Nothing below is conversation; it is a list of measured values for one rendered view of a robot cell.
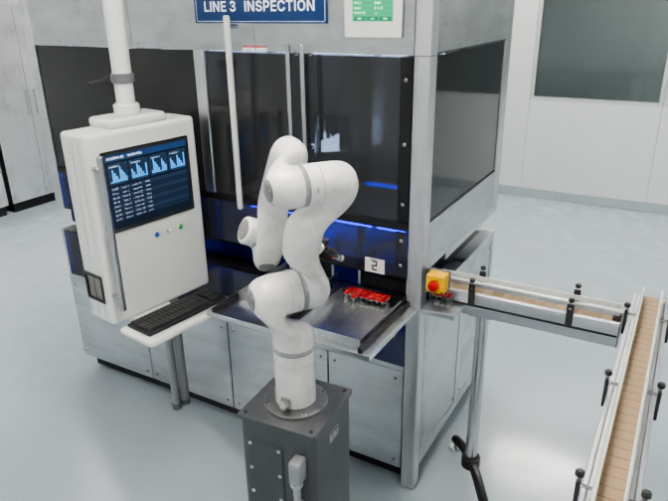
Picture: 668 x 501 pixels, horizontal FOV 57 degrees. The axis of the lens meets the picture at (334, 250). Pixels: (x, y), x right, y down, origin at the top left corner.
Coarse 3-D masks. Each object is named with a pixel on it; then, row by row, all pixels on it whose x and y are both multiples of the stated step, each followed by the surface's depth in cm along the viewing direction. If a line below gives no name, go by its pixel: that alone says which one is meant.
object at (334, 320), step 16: (336, 304) 240; (400, 304) 235; (304, 320) 225; (320, 320) 228; (336, 320) 228; (352, 320) 228; (368, 320) 228; (384, 320) 224; (320, 336) 217; (336, 336) 213; (352, 336) 217; (368, 336) 214
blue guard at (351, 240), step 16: (64, 176) 317; (64, 192) 321; (208, 208) 274; (224, 208) 270; (256, 208) 260; (208, 224) 277; (224, 224) 273; (240, 224) 268; (336, 224) 243; (352, 224) 239; (336, 240) 245; (352, 240) 242; (368, 240) 238; (384, 240) 234; (352, 256) 244; (368, 256) 241; (384, 256) 237; (400, 256) 233; (400, 272) 236
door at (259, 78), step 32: (224, 64) 245; (256, 64) 238; (224, 96) 251; (256, 96) 243; (224, 128) 256; (256, 128) 248; (224, 160) 262; (256, 160) 253; (224, 192) 268; (256, 192) 259
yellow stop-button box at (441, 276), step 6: (432, 270) 232; (438, 270) 232; (444, 270) 232; (426, 276) 230; (432, 276) 229; (438, 276) 227; (444, 276) 227; (426, 282) 231; (438, 282) 228; (444, 282) 228; (426, 288) 231; (438, 288) 229; (444, 288) 229
